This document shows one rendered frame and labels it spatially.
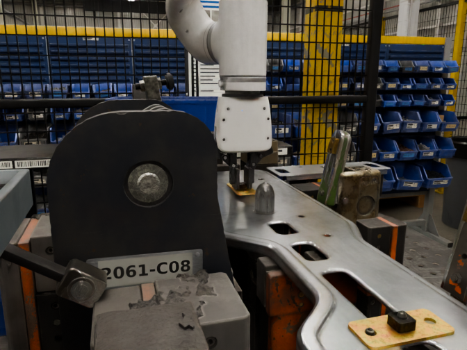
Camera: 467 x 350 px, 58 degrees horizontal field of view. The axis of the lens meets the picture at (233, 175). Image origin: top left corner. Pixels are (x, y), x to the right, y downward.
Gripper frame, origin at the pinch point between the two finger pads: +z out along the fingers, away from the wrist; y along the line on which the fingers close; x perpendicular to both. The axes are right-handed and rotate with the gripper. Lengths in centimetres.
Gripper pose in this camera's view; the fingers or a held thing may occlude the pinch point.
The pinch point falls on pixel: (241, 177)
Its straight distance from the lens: 78.8
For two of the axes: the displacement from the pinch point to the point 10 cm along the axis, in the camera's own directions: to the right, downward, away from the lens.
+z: 0.0, 9.8, 2.2
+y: 9.6, -0.6, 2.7
